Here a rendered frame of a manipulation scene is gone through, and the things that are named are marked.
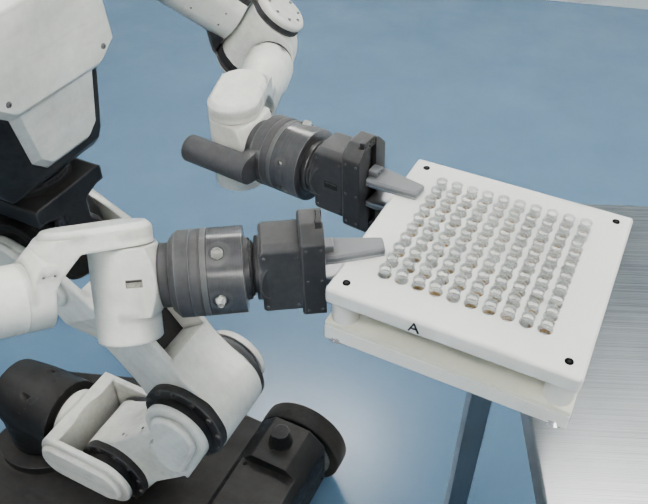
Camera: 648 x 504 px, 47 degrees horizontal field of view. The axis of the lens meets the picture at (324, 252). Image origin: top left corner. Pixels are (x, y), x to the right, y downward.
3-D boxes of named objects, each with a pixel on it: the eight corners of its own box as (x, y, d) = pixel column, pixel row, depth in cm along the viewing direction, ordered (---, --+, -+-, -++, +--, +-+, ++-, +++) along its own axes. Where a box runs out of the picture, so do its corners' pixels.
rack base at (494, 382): (616, 265, 83) (622, 249, 81) (565, 430, 67) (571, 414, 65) (413, 204, 91) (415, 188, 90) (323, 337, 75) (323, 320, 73)
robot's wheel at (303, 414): (244, 414, 166) (314, 420, 154) (255, 398, 170) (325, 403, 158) (282, 474, 175) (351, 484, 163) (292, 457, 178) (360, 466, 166)
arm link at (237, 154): (311, 181, 96) (243, 155, 101) (309, 107, 89) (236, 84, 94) (257, 225, 89) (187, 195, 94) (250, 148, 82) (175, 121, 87)
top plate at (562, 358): (629, 231, 80) (634, 216, 78) (578, 396, 63) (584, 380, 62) (417, 171, 88) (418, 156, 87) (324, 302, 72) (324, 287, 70)
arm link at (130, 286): (197, 233, 69) (73, 243, 68) (208, 343, 71) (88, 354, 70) (207, 219, 80) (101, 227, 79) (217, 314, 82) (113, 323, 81)
